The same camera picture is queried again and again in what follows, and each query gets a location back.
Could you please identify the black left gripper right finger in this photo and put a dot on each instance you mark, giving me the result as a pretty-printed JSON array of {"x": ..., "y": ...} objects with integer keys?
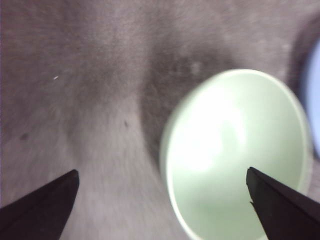
[{"x": 282, "y": 212}]

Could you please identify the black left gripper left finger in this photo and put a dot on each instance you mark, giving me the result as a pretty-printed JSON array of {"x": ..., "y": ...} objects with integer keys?
[{"x": 42, "y": 212}]

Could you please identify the green ribbed bowl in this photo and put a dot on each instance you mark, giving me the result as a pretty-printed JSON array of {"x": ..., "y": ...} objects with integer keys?
[{"x": 225, "y": 125}]

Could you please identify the blue plate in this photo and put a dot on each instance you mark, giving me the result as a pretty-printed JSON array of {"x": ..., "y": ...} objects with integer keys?
[{"x": 315, "y": 100}]

